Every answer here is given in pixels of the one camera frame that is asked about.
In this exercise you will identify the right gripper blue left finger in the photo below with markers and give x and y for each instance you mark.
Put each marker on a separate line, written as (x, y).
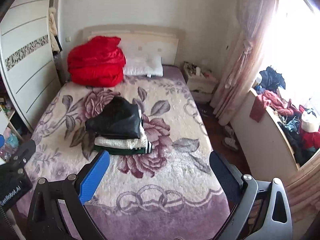
(45, 218)

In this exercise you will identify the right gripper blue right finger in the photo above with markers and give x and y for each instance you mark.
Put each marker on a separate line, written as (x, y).
(260, 209)

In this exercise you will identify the black leather jacket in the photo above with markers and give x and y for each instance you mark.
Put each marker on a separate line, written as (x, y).
(118, 120)

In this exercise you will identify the white dresser with clothes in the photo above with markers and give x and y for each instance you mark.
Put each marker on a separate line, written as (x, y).
(274, 138)

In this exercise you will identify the white slippers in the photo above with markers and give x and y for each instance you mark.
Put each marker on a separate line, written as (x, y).
(229, 141)

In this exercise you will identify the white sliding wardrobe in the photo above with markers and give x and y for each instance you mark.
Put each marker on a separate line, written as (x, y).
(27, 65)

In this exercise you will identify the white knitted sweater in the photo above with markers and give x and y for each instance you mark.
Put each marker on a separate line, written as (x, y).
(142, 142)

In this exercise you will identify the white bedside table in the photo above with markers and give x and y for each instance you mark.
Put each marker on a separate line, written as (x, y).
(201, 83)

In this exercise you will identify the red folded quilt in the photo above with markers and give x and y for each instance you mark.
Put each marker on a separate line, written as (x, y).
(97, 63)

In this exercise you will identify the white pillow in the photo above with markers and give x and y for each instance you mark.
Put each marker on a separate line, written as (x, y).
(146, 65)

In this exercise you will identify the beige bed headboard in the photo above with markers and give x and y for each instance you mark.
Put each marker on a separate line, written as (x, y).
(139, 39)

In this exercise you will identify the pink curtain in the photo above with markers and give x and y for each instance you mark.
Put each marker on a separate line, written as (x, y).
(244, 58)

